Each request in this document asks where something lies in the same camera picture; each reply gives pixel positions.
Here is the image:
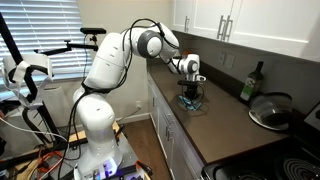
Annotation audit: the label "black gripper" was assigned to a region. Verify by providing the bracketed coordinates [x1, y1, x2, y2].
[181, 80, 202, 102]

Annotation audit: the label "blue cloth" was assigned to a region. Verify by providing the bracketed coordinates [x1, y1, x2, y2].
[177, 95, 204, 112]

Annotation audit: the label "white lower cabinet unit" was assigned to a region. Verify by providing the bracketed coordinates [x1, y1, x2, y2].
[146, 73, 205, 180]

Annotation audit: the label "green wine bottle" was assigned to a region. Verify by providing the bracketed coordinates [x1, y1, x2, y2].
[239, 60, 265, 103]

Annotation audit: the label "white upper cabinet door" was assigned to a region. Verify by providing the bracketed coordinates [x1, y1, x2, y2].
[172, 0, 198, 32]
[192, 0, 235, 40]
[229, 0, 320, 64]

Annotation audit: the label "red and black clamp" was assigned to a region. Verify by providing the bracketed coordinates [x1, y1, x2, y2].
[134, 159, 155, 177]

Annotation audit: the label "grey robot mounting table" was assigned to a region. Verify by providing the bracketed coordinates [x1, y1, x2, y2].
[0, 119, 152, 180]

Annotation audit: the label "black electric stove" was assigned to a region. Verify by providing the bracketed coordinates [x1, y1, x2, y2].
[201, 101, 320, 180]

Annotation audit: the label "white bin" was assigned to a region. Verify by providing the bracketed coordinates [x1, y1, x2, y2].
[42, 85, 75, 129]

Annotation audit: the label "white window blinds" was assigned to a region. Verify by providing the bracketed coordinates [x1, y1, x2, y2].
[0, 0, 94, 102]

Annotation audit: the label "black tripod pole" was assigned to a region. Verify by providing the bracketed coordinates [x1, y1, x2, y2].
[0, 11, 66, 153]

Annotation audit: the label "silver drawer handle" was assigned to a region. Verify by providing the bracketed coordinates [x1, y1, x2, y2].
[165, 112, 175, 126]

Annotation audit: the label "silver upper cabinet handle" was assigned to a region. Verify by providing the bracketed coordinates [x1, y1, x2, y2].
[183, 15, 191, 34]
[216, 14, 227, 41]
[224, 15, 234, 43]

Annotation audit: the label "black stereo camera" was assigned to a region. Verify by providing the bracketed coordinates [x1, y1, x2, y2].
[79, 27, 108, 36]

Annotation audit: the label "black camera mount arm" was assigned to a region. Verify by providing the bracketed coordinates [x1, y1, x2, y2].
[33, 34, 102, 57]

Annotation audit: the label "orange cable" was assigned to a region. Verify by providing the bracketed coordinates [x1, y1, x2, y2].
[35, 150, 65, 175]

